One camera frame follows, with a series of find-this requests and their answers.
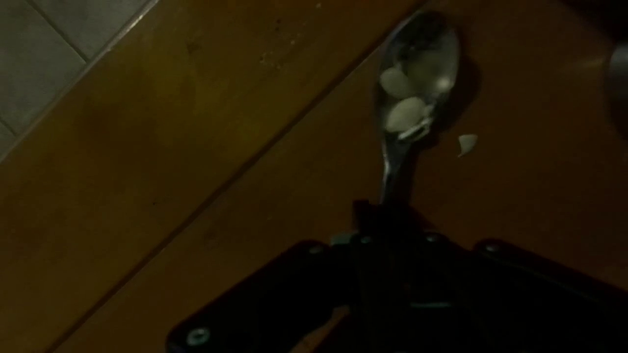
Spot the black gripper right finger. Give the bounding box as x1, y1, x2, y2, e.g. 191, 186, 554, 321
387, 202, 428, 315

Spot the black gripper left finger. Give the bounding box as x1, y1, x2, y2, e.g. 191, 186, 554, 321
352, 198, 389, 315

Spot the silver metal spoon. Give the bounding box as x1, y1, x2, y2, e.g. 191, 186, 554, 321
374, 7, 462, 211

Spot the white garlic piece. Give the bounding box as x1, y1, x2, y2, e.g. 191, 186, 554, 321
385, 96, 432, 141
379, 66, 417, 98

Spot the white garlic flake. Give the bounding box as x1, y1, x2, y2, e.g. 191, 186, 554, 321
458, 131, 481, 158

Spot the silver two-slot toaster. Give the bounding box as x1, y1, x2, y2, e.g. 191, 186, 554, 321
603, 37, 628, 135

